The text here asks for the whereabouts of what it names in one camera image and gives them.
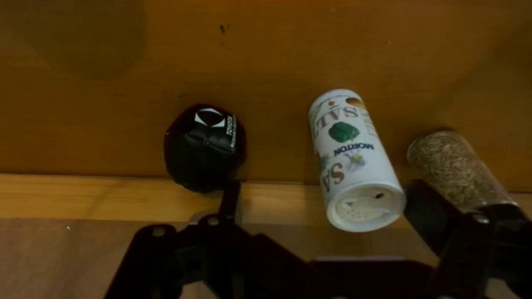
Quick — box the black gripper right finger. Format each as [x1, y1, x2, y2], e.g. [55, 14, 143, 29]
[404, 179, 532, 299]

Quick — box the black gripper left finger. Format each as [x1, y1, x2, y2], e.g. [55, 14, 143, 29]
[105, 179, 313, 299]

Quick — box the white salt shaker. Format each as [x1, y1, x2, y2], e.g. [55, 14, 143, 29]
[308, 87, 409, 233]

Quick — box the glass spice jar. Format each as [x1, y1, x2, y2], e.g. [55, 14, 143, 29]
[406, 127, 520, 215]

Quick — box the framed wooden board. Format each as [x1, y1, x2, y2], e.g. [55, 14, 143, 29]
[0, 170, 532, 299]

